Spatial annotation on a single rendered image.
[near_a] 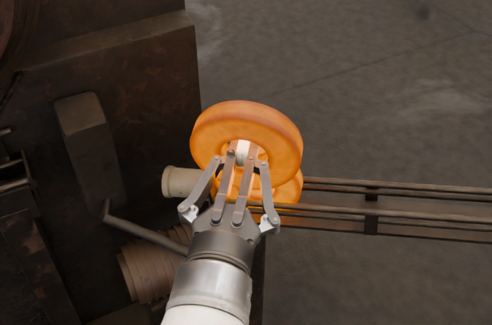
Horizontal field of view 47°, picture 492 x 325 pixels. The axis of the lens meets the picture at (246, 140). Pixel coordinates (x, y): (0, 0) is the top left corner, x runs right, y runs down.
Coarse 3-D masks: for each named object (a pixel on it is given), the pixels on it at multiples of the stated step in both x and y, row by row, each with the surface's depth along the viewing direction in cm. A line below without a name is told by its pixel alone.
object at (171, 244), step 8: (104, 200) 108; (104, 208) 107; (104, 216) 106; (112, 216) 106; (112, 224) 106; (120, 224) 106; (128, 224) 107; (136, 224) 108; (128, 232) 107; (136, 232) 107; (144, 232) 107; (152, 232) 108; (152, 240) 107; (160, 240) 107; (168, 240) 107; (168, 248) 107; (176, 248) 106; (184, 248) 106; (184, 256) 106
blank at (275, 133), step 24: (216, 120) 73; (240, 120) 72; (264, 120) 72; (288, 120) 74; (192, 144) 77; (216, 144) 76; (264, 144) 74; (288, 144) 74; (240, 168) 80; (288, 168) 77
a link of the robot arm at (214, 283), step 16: (176, 272) 62; (192, 272) 60; (208, 272) 59; (224, 272) 59; (240, 272) 60; (176, 288) 60; (192, 288) 58; (208, 288) 58; (224, 288) 58; (240, 288) 60; (176, 304) 58; (192, 304) 57; (208, 304) 57; (224, 304) 57; (240, 304) 59
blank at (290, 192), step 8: (296, 176) 95; (216, 184) 101; (288, 184) 96; (296, 184) 95; (232, 192) 101; (256, 192) 102; (272, 192) 99; (280, 192) 98; (288, 192) 97; (296, 192) 97; (256, 200) 101; (280, 200) 99; (288, 200) 99; (296, 200) 98
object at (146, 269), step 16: (144, 240) 112; (176, 240) 111; (128, 256) 109; (144, 256) 108; (160, 256) 109; (176, 256) 110; (128, 272) 108; (144, 272) 108; (160, 272) 108; (128, 288) 108; (144, 288) 107; (160, 288) 109; (160, 304) 116; (160, 320) 120
